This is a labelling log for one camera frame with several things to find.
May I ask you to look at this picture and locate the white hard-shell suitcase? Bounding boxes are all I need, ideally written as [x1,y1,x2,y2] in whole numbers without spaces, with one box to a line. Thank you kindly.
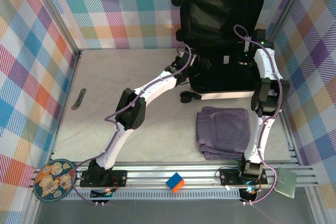
[171,0,265,104]

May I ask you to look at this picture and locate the purple jeans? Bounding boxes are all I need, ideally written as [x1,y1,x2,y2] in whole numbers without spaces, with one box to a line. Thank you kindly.
[195,106,252,161]

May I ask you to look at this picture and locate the blue orange puzzle cube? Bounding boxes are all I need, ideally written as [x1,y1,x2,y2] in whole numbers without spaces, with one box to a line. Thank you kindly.
[165,173,185,193]

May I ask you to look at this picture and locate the green square card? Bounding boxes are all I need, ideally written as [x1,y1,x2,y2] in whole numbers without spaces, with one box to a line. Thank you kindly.
[274,167,298,198]

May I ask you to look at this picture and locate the small circuit board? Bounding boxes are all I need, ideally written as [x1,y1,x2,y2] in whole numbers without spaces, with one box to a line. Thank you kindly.
[90,188,115,199]
[240,187,259,201]

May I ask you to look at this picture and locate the round bear-print tin lid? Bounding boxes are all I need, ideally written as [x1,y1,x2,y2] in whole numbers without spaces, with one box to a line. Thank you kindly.
[33,158,77,203]

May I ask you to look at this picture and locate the aluminium frame post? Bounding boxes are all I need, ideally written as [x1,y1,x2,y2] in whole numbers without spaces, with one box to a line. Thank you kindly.
[262,0,316,51]
[27,0,83,59]

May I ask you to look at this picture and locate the aluminium side rail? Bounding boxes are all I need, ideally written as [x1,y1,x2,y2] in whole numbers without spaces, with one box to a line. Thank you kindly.
[49,50,83,156]
[262,48,299,159]

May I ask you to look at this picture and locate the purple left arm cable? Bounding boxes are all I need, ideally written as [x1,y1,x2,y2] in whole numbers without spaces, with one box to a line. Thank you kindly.
[69,44,195,206]

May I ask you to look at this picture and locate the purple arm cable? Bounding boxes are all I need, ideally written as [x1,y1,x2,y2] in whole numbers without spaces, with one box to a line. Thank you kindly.
[69,44,195,206]
[233,24,284,206]

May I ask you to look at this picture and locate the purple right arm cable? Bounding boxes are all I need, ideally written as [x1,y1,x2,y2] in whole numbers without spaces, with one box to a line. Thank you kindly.
[233,24,284,206]

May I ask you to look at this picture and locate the grey metal bracket strip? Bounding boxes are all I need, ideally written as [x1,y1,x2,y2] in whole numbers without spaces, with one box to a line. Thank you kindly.
[71,87,87,110]

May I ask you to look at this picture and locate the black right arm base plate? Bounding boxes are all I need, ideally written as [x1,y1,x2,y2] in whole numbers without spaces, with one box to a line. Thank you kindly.
[219,168,268,186]

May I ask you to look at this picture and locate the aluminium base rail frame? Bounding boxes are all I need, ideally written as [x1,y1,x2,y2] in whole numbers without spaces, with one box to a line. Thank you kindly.
[26,159,323,206]

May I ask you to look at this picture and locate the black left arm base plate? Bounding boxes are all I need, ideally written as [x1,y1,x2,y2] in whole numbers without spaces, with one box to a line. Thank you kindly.
[79,170,128,188]

